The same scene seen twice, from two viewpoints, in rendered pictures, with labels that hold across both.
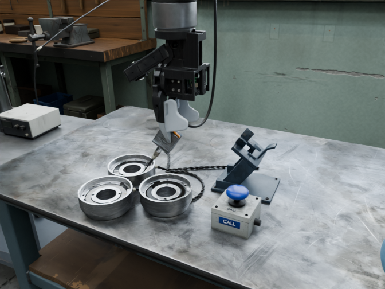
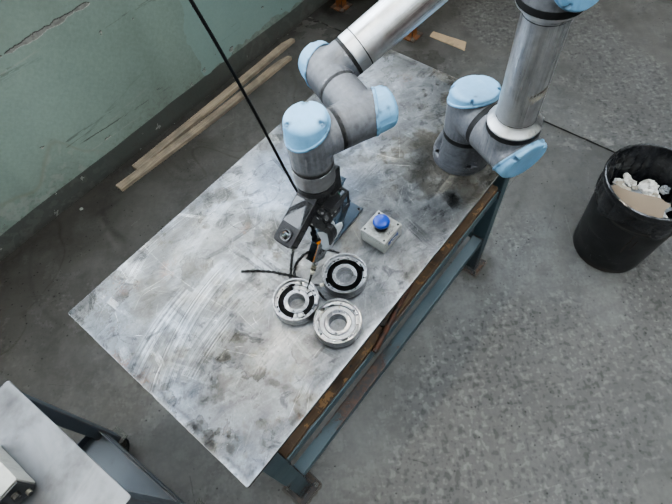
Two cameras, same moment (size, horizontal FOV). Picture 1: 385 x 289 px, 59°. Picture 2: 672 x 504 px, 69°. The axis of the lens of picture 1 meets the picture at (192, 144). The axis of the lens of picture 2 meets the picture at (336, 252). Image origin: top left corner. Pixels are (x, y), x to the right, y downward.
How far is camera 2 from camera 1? 0.94 m
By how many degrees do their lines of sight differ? 60
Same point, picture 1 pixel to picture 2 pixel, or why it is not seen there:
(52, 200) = (317, 377)
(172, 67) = (329, 203)
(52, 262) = not seen: hidden behind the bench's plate
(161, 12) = (329, 178)
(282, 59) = not seen: outside the picture
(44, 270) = (296, 438)
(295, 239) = (405, 207)
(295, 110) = (32, 117)
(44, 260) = not seen: hidden behind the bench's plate
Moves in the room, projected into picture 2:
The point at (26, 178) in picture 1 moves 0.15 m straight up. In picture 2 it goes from (261, 415) to (244, 396)
